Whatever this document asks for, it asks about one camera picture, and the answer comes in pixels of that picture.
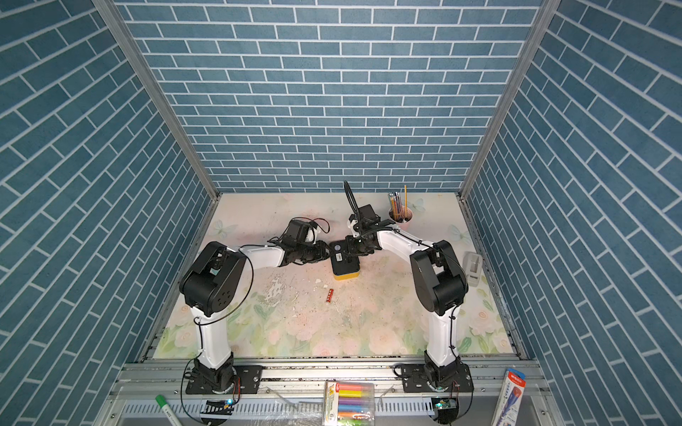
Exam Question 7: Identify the pink pencil cup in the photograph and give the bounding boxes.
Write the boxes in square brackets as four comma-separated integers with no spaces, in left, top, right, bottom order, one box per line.
[389,208,414,231]

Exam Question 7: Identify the pencils in cup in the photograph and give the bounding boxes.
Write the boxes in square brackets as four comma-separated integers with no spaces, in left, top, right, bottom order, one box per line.
[388,186,408,216]

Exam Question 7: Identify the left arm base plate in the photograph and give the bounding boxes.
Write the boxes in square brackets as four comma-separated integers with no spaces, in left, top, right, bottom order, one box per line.
[184,364,263,395]

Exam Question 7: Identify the yellow alarm clock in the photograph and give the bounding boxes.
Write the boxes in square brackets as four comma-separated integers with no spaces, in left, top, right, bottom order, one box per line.
[330,240,361,280]

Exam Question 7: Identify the grey stapler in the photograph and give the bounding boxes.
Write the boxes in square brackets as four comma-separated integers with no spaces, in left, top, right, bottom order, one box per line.
[462,251,483,288]

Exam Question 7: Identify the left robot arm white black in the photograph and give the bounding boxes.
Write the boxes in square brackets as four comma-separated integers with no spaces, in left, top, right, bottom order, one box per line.
[179,218,330,393]

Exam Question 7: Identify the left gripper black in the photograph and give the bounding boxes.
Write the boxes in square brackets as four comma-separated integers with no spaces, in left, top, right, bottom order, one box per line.
[294,240,336,264]

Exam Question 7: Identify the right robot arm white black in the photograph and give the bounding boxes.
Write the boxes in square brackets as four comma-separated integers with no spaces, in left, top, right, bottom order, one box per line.
[346,200,473,392]

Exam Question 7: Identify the boxed pen package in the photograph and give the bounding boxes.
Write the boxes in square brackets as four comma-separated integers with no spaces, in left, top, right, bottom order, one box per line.
[491,368,527,426]

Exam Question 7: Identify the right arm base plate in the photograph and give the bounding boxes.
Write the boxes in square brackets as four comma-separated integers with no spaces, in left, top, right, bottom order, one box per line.
[394,363,474,393]

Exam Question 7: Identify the highlighter marker pack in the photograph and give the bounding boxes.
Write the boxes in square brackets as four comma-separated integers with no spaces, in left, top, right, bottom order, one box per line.
[323,381,376,426]

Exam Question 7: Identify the green marker pen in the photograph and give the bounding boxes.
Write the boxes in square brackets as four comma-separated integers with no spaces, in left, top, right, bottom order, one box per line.
[156,395,182,426]

